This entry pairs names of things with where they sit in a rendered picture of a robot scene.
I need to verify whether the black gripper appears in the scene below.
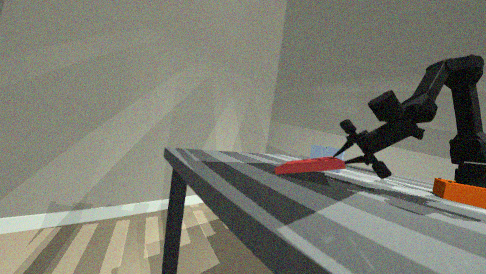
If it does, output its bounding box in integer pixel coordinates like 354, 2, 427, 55
333, 119, 397, 179

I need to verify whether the red lid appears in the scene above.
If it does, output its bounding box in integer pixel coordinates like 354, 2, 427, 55
275, 156, 346, 175

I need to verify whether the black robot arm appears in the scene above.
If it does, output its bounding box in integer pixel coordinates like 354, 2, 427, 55
368, 54, 486, 188

